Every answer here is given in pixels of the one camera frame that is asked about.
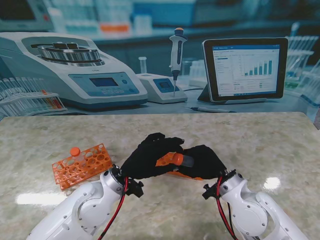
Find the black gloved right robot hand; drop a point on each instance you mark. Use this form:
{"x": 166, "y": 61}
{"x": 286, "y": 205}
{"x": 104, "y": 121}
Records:
{"x": 205, "y": 162}

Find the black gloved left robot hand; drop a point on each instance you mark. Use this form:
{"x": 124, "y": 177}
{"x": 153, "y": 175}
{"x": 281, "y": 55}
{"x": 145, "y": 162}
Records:
{"x": 142, "y": 160}

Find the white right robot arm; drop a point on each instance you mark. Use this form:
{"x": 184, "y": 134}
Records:
{"x": 257, "y": 212}

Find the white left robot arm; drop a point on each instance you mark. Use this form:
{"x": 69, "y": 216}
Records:
{"x": 80, "y": 212}

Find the orange test tube rack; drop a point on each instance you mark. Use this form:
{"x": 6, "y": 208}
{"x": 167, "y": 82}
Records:
{"x": 82, "y": 167}
{"x": 163, "y": 160}

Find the printed laboratory backdrop poster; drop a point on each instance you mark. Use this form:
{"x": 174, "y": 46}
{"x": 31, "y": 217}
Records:
{"x": 160, "y": 62}

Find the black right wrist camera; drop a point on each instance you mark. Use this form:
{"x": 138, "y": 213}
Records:
{"x": 210, "y": 191}

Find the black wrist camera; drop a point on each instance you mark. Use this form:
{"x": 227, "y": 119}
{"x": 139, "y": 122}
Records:
{"x": 135, "y": 188}
{"x": 210, "y": 191}

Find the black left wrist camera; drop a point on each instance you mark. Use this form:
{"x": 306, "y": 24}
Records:
{"x": 135, "y": 188}

